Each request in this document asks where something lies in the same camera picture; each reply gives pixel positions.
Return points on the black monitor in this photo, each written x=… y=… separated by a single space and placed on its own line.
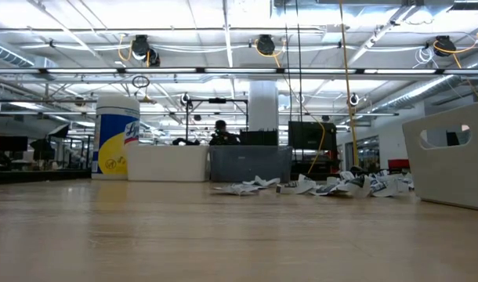
x=311 y=135

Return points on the small printed wipe packet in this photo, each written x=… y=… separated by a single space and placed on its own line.
x=333 y=180
x=405 y=182
x=237 y=190
x=298 y=187
x=264 y=181
x=382 y=188
x=382 y=173
x=356 y=186
x=346 y=175
x=325 y=190

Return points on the small round hanging reel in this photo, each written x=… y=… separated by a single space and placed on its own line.
x=185 y=99
x=353 y=99

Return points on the dark background equipment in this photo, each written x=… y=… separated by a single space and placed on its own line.
x=42 y=149

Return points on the dark angled panel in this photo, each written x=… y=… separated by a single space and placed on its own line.
x=60 y=131

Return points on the person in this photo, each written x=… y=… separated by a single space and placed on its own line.
x=223 y=138

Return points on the long silver duct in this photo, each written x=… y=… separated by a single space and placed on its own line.
x=419 y=92

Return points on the black crate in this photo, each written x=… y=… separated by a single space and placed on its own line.
x=258 y=138

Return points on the dark background monitor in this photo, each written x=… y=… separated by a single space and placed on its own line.
x=13 y=143

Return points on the red box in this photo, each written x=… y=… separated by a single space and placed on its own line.
x=398 y=163

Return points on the silver ventilation duct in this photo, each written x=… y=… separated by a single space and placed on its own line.
x=8 y=55

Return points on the grey translucent plastic bin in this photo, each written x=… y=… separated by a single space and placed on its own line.
x=250 y=162

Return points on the disinfecting wipes canister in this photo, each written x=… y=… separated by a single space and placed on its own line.
x=109 y=129

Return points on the white plastic bin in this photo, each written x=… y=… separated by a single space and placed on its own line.
x=164 y=160

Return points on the white pillar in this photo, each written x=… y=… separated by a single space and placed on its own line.
x=262 y=105

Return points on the black metal rig frame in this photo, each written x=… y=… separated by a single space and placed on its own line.
x=39 y=175

